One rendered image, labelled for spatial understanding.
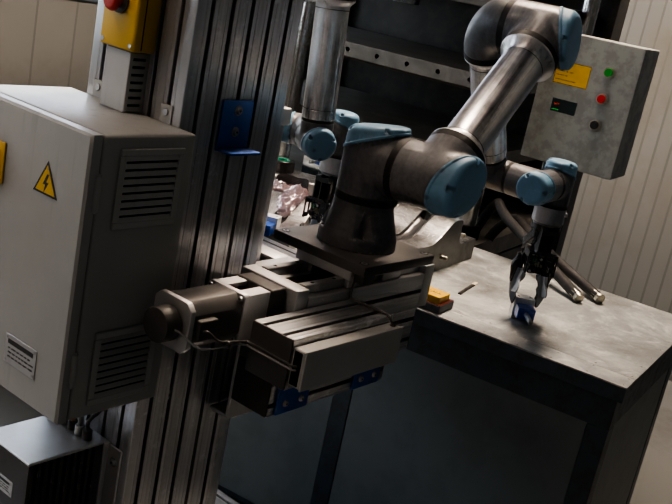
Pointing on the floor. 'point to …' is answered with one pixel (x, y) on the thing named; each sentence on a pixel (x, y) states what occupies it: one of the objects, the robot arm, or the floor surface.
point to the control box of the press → (591, 111)
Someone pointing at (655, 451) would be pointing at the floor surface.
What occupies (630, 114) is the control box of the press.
